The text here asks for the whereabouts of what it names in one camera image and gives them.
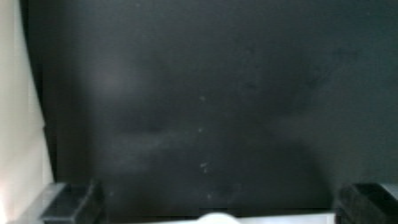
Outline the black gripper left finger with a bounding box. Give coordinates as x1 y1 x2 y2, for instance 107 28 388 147
39 181 105 224

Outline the white drawer cabinet frame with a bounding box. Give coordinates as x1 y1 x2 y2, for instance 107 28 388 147
0 0 53 224

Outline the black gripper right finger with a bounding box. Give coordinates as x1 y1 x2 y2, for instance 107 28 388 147
334 183 398 224

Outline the white front drawer box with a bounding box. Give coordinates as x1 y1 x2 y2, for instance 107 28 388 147
94 206 336 224

